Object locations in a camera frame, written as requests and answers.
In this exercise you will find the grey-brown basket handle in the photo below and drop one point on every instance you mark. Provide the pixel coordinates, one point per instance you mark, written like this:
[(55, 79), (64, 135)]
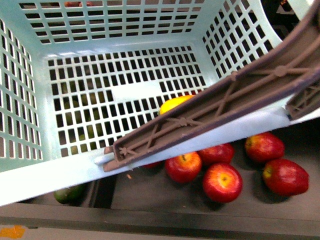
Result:
[(291, 71)]

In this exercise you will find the light blue plastic basket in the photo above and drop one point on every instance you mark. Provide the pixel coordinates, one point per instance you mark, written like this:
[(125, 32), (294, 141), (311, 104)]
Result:
[(77, 75)]

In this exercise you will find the green avocado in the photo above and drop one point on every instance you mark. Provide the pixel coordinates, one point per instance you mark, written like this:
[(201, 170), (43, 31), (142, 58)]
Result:
[(69, 194)]

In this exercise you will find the red apple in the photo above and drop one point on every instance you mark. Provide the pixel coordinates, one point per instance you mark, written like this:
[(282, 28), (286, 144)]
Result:
[(184, 168), (222, 183), (285, 177), (264, 147)]

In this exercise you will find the yellow mango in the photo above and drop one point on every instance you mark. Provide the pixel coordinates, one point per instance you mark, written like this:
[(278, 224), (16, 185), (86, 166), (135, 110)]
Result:
[(174, 102)]

